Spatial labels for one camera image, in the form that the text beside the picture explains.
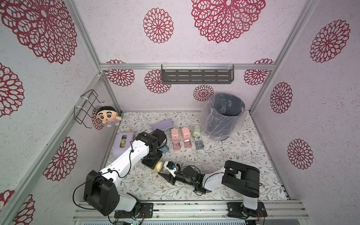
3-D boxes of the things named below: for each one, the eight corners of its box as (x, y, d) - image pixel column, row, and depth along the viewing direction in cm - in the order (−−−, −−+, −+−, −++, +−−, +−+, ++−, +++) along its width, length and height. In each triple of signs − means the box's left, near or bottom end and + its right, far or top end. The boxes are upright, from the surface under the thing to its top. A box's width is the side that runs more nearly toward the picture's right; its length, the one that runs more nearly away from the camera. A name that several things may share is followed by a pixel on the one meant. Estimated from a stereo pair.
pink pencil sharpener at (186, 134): (183, 140, 104) (183, 135, 99) (181, 133, 109) (182, 127, 103) (190, 139, 105) (190, 134, 99) (188, 132, 109) (188, 126, 103)
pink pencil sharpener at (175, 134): (172, 142, 103) (171, 136, 98) (171, 134, 108) (170, 128, 102) (179, 141, 103) (179, 135, 98) (178, 133, 108) (178, 127, 103)
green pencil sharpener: (192, 139, 104) (193, 133, 98) (191, 131, 109) (192, 124, 103) (199, 139, 104) (200, 133, 98) (198, 131, 109) (199, 124, 103)
